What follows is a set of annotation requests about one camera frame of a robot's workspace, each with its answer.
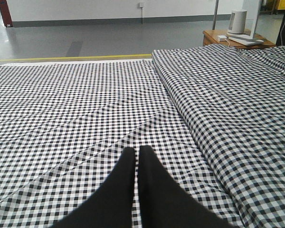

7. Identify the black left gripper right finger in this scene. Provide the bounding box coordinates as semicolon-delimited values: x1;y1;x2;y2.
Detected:
138;145;232;228

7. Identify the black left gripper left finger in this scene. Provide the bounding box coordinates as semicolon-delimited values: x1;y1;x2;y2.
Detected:
52;147;135;228

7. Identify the checkered bed sheet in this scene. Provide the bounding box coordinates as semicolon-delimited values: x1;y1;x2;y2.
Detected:
0;60;239;228

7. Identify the white desk lamp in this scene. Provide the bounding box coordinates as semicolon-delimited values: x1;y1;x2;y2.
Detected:
227;0;264;46

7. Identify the wooden bedside table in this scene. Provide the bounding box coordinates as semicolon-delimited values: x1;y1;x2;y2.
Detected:
202;29;276;50

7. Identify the white charger adapter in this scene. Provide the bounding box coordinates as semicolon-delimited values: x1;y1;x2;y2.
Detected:
217;35;227;42

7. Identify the white cylindrical appliance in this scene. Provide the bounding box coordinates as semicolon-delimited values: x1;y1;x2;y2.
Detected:
227;9;247;35

